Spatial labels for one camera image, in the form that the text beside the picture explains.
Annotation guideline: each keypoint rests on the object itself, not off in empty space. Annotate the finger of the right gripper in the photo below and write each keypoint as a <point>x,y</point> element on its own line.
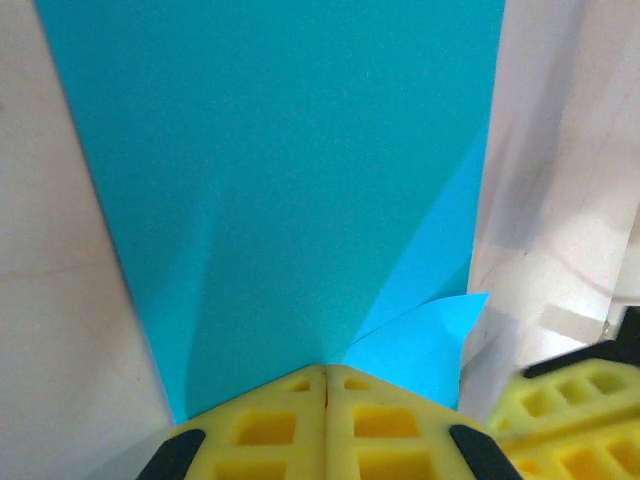
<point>600,450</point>
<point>575,395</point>

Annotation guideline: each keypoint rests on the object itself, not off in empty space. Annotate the blue paper sheet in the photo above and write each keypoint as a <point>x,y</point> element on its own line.
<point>275,175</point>

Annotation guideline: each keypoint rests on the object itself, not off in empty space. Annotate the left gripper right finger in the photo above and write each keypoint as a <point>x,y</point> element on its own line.
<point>342,415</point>

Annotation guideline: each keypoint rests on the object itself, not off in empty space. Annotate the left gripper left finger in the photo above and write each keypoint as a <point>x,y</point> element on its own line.
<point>310,410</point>

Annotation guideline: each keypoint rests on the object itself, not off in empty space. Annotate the white table cover sheet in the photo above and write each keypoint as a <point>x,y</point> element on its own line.
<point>50,250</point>

